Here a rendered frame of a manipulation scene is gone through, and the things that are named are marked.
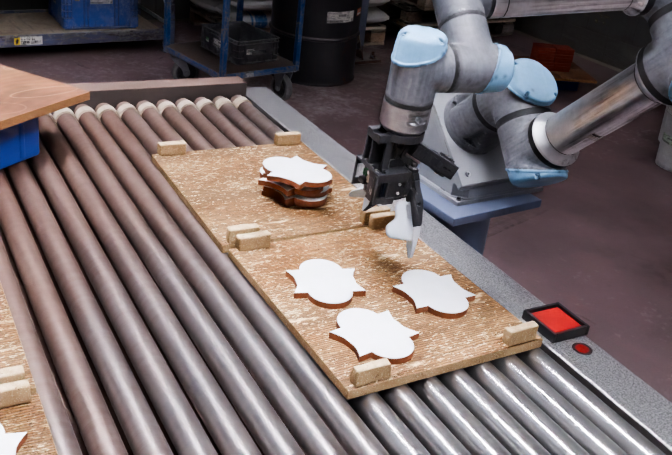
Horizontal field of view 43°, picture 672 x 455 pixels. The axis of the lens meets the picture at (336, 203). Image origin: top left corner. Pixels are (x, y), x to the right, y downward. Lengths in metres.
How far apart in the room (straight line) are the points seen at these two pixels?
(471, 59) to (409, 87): 0.10
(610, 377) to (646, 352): 1.91
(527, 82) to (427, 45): 0.56
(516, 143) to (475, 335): 0.54
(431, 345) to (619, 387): 0.28
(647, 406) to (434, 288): 0.36
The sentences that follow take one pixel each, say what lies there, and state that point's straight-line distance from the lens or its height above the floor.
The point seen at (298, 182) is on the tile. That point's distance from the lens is 1.57.
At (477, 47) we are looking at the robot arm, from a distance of 1.31.
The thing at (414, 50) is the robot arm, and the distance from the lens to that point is 1.24.
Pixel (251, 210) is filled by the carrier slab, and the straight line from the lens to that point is 1.60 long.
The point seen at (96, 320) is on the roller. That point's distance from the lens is 1.31.
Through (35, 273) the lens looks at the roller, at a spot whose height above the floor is 0.92.
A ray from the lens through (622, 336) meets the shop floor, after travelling 3.31.
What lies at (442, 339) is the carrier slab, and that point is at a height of 0.94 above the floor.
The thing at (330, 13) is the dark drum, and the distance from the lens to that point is 5.31.
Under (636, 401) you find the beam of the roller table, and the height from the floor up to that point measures 0.92.
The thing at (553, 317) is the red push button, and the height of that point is 0.93.
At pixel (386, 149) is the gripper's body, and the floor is 1.17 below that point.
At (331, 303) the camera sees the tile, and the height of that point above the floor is 0.95.
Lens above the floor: 1.65
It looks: 25 degrees down
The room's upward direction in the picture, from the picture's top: 7 degrees clockwise
